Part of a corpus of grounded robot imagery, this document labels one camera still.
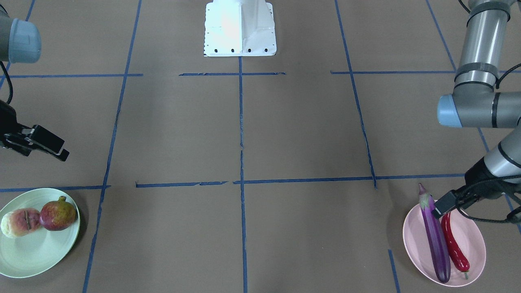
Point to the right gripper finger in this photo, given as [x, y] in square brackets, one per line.
[39, 138]

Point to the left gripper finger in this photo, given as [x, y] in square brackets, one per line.
[445, 204]

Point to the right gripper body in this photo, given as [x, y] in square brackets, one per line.
[9, 118]

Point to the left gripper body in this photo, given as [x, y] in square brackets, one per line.
[479, 173]

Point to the purple eggplant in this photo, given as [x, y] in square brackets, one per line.
[438, 247]

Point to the red chili pepper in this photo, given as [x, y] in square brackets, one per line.
[456, 255]

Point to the red yellow pomegranate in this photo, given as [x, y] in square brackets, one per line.
[57, 215]

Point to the peach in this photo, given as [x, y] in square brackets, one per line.
[20, 223]

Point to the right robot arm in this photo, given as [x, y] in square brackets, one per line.
[21, 43]

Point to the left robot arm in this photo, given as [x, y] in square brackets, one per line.
[476, 102]

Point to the pink plate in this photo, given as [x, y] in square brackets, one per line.
[467, 236]

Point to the green plate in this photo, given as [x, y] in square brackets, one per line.
[39, 251]

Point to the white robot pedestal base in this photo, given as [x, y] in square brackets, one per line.
[239, 28]

